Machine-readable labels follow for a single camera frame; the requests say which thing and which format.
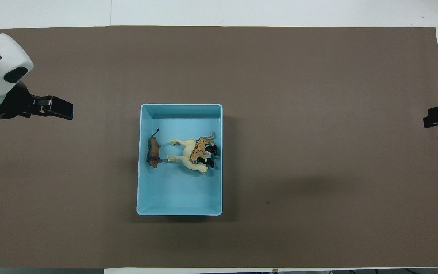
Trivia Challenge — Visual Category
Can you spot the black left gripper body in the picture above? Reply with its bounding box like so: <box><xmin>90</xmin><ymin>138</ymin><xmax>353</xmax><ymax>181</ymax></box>
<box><xmin>0</xmin><ymin>80</ymin><xmax>35</xmax><ymax>120</ymax></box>

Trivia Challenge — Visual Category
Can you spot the brown lion toy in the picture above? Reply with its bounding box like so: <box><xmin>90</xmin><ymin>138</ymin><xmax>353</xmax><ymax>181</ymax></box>
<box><xmin>146</xmin><ymin>128</ymin><xmax>163</xmax><ymax>169</ymax></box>

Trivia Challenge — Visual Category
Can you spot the cream white horse toy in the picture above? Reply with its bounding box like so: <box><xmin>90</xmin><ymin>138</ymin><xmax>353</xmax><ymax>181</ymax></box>
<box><xmin>165</xmin><ymin>137</ymin><xmax>209</xmax><ymax>175</ymax></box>

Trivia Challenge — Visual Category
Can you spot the orange striped tiger toy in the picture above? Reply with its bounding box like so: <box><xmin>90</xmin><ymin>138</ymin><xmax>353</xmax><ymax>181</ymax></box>
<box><xmin>189</xmin><ymin>131</ymin><xmax>217</xmax><ymax>165</ymax></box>

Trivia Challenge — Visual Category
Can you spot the black and white panda toy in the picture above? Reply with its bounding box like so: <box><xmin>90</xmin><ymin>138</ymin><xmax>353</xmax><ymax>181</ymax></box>
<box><xmin>198</xmin><ymin>144</ymin><xmax>219</xmax><ymax>169</ymax></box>

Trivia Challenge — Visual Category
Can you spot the light blue storage box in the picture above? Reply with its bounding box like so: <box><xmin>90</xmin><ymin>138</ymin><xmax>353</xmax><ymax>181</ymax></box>
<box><xmin>136</xmin><ymin>103</ymin><xmax>223</xmax><ymax>217</ymax></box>

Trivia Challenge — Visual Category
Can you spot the brown table mat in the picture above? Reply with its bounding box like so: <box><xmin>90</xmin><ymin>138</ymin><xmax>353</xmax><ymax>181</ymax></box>
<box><xmin>0</xmin><ymin>26</ymin><xmax>438</xmax><ymax>269</ymax></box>

